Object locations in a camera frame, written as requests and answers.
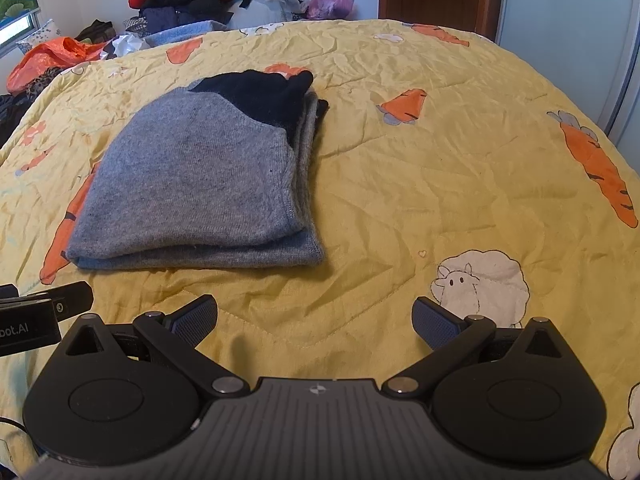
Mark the navy garment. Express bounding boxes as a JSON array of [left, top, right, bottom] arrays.
[[139, 5, 232, 36]]

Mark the orange garment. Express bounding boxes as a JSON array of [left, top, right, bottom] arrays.
[[6, 36, 109, 94]]

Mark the window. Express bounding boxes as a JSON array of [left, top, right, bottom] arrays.
[[0, 10, 42, 57]]

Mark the white crumpled plastic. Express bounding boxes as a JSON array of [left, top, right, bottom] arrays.
[[101, 32, 152, 59]]

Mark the grey sweater with navy sleeves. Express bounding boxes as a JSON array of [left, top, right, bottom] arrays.
[[66, 69, 330, 272]]

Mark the clear plastic bag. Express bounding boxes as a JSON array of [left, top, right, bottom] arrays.
[[249, 0, 312, 24]]

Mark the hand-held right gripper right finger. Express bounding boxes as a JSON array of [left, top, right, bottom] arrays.
[[381, 296, 566, 401]]

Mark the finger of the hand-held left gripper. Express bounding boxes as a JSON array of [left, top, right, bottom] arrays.
[[36, 281, 95, 321]]

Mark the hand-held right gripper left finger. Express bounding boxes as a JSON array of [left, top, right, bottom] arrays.
[[67, 294, 249, 401]]

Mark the yellow carrot print blanket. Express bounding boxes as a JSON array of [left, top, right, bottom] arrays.
[[0, 18, 640, 480]]

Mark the light blue knit cloth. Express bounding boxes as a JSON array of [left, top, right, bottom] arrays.
[[144, 20, 232, 47]]

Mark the dark patterned cloth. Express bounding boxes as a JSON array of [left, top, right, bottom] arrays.
[[0, 77, 52, 147]]

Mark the purple plastic bag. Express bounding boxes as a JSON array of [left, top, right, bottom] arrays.
[[304, 0, 356, 22]]

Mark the dark green garment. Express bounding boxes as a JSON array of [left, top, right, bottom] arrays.
[[74, 19, 117, 44]]

